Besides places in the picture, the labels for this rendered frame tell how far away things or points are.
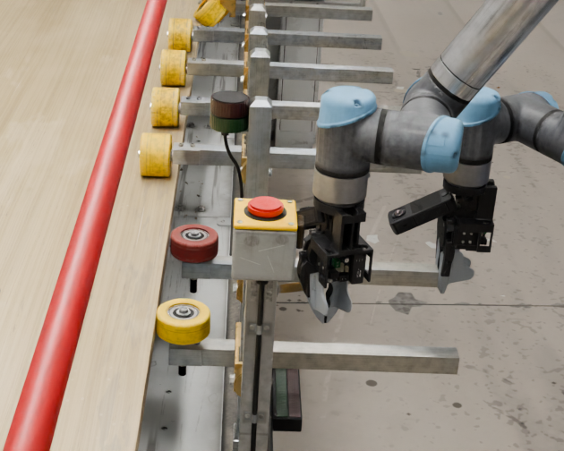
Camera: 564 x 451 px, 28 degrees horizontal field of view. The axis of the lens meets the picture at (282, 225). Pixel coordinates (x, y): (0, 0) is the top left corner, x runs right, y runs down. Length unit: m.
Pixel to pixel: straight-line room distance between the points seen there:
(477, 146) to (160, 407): 0.69
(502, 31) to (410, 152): 0.21
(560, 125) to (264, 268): 0.70
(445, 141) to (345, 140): 0.13
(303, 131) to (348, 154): 3.01
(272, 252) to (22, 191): 0.89
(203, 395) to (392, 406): 1.16
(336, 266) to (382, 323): 1.87
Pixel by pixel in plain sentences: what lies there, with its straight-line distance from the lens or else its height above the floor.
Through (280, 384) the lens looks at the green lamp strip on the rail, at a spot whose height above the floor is 0.70.
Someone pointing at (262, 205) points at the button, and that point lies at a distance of 1.24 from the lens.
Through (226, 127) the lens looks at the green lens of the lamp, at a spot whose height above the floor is 1.13.
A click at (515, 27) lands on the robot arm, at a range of 1.55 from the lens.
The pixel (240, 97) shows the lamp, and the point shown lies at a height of 1.17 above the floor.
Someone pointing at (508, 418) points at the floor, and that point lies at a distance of 3.10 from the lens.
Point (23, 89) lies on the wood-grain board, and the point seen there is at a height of 0.90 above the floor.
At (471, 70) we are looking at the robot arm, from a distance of 1.57.
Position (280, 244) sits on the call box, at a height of 1.20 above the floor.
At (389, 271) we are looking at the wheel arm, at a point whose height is 0.86.
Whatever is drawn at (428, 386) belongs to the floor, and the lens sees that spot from 3.17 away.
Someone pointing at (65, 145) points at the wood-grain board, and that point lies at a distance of 2.24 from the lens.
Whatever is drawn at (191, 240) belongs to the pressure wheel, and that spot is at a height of 0.90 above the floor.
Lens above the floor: 1.77
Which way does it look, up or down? 27 degrees down
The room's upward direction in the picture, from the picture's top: 4 degrees clockwise
